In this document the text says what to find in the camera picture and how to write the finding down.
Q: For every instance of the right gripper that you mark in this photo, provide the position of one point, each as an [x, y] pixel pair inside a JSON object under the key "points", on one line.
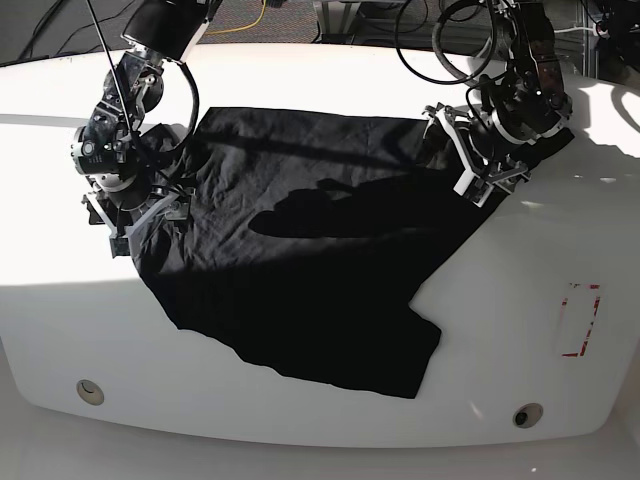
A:
{"points": [[135, 210]]}

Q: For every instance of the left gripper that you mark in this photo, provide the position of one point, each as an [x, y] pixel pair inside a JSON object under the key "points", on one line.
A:
{"points": [[478, 152]]}

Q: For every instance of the black t-shirt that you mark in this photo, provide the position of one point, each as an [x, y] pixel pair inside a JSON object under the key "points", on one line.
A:
{"points": [[309, 235]]}

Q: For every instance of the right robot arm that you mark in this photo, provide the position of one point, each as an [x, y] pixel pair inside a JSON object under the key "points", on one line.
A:
{"points": [[108, 151]]}

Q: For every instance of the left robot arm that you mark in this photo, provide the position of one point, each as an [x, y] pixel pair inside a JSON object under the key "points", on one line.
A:
{"points": [[521, 119]]}

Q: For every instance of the red tape rectangle marking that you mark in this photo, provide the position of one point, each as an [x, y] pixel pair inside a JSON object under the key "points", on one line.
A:
{"points": [[579, 311]]}

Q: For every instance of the left table grommet hole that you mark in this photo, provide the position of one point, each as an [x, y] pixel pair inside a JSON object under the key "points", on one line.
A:
{"points": [[90, 392]]}

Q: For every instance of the table grommet hole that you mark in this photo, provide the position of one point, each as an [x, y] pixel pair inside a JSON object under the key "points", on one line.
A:
{"points": [[528, 415], [90, 392]]}

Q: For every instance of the right table grommet hole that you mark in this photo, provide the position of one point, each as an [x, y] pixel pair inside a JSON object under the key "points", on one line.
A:
{"points": [[528, 415]]}

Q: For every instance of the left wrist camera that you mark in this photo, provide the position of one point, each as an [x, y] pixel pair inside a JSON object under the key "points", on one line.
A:
{"points": [[473, 188]]}

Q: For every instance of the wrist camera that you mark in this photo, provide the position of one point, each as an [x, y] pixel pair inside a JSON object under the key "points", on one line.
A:
{"points": [[473, 188], [119, 246]]}

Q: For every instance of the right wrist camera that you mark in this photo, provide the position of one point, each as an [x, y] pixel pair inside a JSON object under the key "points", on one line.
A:
{"points": [[119, 246]]}

